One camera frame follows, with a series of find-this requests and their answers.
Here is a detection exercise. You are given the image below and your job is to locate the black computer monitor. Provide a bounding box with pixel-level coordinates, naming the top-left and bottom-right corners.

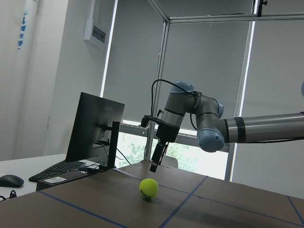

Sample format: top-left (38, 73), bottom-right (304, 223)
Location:
top-left (65, 92), bottom-right (125, 171)

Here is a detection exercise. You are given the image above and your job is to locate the black keyboard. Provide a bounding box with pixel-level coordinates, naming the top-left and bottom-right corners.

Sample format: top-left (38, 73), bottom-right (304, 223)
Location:
top-left (28, 161), bottom-right (86, 182)

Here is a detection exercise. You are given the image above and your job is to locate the black computer mouse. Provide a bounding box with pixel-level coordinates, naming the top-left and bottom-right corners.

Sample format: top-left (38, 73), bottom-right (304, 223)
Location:
top-left (0, 175), bottom-right (24, 188)

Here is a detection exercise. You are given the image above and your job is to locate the tennis ball with Roland Garros print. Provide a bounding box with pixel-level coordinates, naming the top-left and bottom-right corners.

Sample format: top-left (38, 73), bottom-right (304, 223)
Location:
top-left (139, 178), bottom-right (159, 199)

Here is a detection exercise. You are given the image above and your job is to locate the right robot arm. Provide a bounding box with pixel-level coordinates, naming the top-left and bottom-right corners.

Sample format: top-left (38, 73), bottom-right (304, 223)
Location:
top-left (141, 81), bottom-right (304, 172)

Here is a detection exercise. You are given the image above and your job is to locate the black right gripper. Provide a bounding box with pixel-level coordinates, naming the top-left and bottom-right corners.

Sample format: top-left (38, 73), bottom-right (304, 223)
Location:
top-left (150, 124), bottom-right (180, 172)

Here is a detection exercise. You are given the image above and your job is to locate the black box with label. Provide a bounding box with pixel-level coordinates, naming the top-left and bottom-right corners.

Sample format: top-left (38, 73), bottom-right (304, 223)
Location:
top-left (36, 171), bottom-right (90, 191)

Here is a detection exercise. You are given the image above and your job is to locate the white wall box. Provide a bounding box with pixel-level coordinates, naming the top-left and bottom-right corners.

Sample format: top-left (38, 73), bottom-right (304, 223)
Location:
top-left (84, 0), bottom-right (114, 48)

